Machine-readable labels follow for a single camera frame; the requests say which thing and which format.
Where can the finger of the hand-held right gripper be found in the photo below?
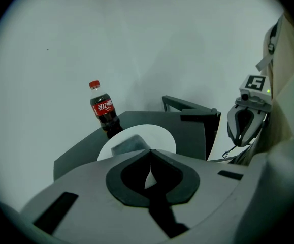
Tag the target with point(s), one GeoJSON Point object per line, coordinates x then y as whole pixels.
{"type": "Point", "coordinates": [257, 128]}
{"type": "Point", "coordinates": [231, 126]}

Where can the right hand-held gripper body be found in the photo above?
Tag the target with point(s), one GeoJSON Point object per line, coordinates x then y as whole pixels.
{"type": "Point", "coordinates": [256, 98]}

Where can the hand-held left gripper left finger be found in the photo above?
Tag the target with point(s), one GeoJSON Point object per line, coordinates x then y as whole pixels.
{"type": "Point", "coordinates": [85, 199]}

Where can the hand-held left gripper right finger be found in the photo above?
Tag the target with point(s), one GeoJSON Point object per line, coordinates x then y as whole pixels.
{"type": "Point", "coordinates": [212, 184]}

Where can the black mini fridge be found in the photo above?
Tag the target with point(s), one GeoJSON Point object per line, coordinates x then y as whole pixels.
{"type": "Point", "coordinates": [187, 136]}

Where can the dark sponge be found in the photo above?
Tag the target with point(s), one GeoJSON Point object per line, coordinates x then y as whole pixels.
{"type": "Point", "coordinates": [129, 145]}

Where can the white round plate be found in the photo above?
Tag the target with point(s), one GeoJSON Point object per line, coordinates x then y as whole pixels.
{"type": "Point", "coordinates": [159, 138]}

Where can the person's beige shirt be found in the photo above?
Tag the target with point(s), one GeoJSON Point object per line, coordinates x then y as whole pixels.
{"type": "Point", "coordinates": [289, 60]}

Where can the cola bottle red cap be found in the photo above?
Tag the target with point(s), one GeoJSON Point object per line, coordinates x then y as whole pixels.
{"type": "Point", "coordinates": [102, 108]}

